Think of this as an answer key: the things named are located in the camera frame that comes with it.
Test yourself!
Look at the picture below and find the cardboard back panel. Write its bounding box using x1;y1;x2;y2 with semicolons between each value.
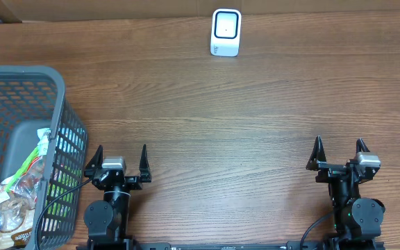
0;0;400;23

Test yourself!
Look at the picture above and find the beige cookie bag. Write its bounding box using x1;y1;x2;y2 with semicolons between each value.
0;176;40;249

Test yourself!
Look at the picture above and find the grey plastic shopping basket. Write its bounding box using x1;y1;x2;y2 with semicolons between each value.
0;66;88;249

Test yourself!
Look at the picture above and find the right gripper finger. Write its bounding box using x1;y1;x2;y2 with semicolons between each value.
308;135;326;165
356;138;369;153

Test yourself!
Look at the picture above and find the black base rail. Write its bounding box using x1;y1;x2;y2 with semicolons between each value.
76;241;385;250

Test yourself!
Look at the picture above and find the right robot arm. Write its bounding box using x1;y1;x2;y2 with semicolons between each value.
299;135;385;249

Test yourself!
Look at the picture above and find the white barcode scanner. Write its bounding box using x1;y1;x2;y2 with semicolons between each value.
210;8;242;57

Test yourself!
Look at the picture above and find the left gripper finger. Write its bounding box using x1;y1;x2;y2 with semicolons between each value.
139;144;151;178
85;145;103;169

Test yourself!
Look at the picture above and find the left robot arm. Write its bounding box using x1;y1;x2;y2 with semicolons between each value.
83;146;152;249

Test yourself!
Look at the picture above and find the green snack bag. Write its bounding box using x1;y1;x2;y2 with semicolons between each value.
5;128;51;194

